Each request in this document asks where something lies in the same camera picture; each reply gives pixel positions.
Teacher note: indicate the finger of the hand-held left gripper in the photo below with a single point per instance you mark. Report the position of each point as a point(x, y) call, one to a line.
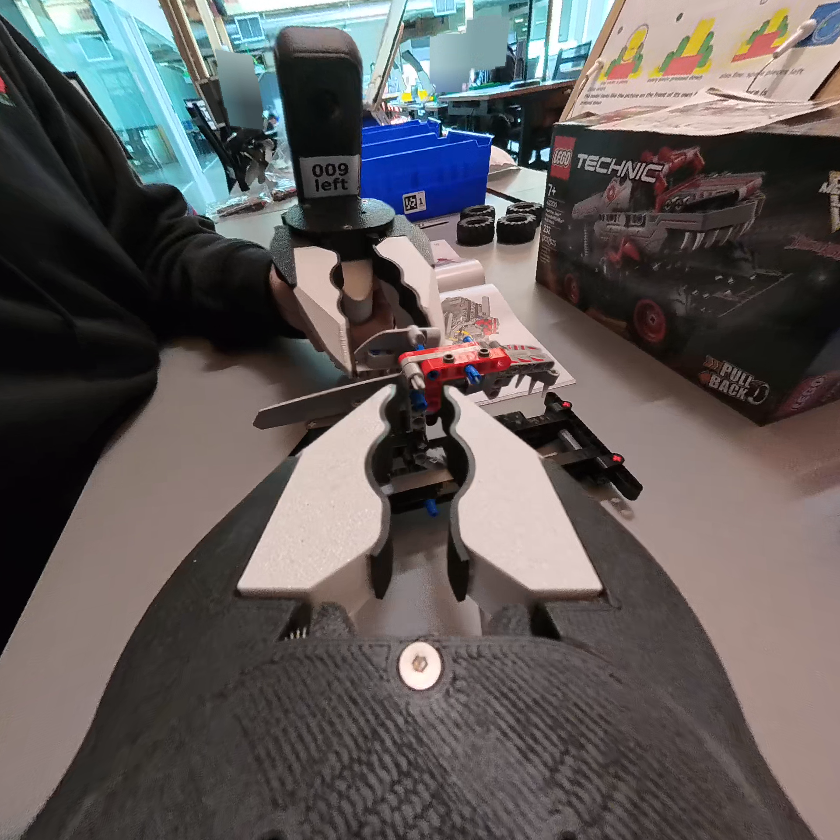
point(318, 295)
point(417, 282)

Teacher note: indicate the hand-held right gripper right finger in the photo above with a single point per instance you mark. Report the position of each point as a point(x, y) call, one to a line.
point(525, 518)

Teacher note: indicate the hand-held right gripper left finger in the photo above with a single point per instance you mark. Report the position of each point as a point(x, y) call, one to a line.
point(308, 518)

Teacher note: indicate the grey red toy truck model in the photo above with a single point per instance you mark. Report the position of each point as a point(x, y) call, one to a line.
point(571, 446)

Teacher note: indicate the red toy beam assembly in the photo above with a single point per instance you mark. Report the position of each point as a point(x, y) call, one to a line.
point(459, 364)

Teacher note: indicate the person's left forearm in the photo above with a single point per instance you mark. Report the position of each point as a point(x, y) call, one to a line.
point(197, 262)

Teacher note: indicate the grey desk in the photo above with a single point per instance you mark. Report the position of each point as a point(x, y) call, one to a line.
point(689, 525)

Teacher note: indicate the person's left hand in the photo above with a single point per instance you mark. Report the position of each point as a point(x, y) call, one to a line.
point(289, 308)

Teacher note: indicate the white instruction booklet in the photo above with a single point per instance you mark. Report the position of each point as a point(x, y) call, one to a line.
point(479, 308)

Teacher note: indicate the blue storage bin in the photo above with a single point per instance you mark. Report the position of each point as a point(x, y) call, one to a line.
point(400, 128)

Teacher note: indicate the bag of dark parts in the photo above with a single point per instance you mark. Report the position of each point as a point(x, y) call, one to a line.
point(253, 200)

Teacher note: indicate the blue bin with white label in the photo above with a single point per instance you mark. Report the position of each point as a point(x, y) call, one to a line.
point(433, 164)

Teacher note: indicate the dark background table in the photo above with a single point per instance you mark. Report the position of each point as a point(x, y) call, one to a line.
point(499, 98)

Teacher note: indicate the person's black hoodie torso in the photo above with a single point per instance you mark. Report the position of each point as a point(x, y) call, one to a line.
point(65, 295)

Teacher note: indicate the black toy set box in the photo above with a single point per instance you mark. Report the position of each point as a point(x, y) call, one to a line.
point(689, 262)

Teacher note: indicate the white printed sheet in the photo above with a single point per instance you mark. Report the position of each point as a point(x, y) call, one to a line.
point(709, 111)

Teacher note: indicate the printed brick instruction board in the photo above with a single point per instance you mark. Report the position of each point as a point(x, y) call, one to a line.
point(709, 46)

